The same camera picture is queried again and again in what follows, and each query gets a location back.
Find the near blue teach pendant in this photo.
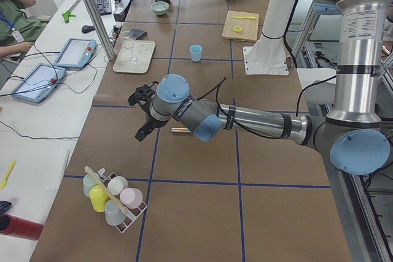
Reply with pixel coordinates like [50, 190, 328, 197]
[11, 63, 66, 104]

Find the cream bear serving tray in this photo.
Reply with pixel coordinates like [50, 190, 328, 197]
[113, 40, 155, 74]

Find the white plastic cup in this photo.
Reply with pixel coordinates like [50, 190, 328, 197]
[107, 176, 128, 196]

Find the light blue paper cup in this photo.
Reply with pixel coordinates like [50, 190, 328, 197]
[189, 44, 203, 63]

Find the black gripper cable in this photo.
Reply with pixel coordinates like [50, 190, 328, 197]
[196, 76, 337, 140]

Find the steel muddler black tip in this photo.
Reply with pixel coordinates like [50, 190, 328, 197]
[170, 128, 192, 134]

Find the person in green shirt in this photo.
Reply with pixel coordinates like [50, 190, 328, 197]
[1, 0, 46, 58]

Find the grey folded cloth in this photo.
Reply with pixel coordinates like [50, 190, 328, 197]
[130, 28, 147, 40]

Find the clear wine glass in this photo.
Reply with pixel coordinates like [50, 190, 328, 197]
[120, 31, 137, 64]

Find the yellow plastic knife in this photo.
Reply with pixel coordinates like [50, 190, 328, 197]
[232, 16, 256, 20]

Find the far blue teach pendant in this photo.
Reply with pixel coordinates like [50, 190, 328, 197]
[53, 38, 97, 69]

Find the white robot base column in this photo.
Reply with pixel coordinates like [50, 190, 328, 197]
[243, 0, 296, 75]

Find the aluminium frame post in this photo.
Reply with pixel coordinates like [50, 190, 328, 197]
[83, 0, 115, 61]

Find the grey plastic cup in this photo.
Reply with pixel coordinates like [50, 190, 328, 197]
[104, 200, 126, 226]

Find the black computer mouse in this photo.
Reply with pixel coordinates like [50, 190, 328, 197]
[81, 25, 95, 34]

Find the red bottle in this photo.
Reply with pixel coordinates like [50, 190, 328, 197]
[1, 214, 44, 241]

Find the pink plastic cup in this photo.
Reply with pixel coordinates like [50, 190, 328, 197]
[119, 188, 143, 209]

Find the green bowl of ice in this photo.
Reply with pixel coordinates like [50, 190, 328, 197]
[150, 1, 169, 16]

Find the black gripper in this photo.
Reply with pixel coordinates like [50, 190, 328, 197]
[128, 81, 158, 142]

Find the white wire cup rack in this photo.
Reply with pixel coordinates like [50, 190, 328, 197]
[84, 166, 147, 233]

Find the black keyboard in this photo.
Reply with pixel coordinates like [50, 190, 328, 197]
[94, 0, 112, 15]

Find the yellow plastic cup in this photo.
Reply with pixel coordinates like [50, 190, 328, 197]
[88, 185, 110, 212]

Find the wooden cutting board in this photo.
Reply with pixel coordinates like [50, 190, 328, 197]
[222, 10, 259, 42]

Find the green plastic cup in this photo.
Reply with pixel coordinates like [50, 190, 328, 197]
[82, 174, 96, 197]

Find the blue teach pendant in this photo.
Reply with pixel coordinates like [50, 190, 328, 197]
[11, 63, 66, 104]
[53, 38, 97, 69]

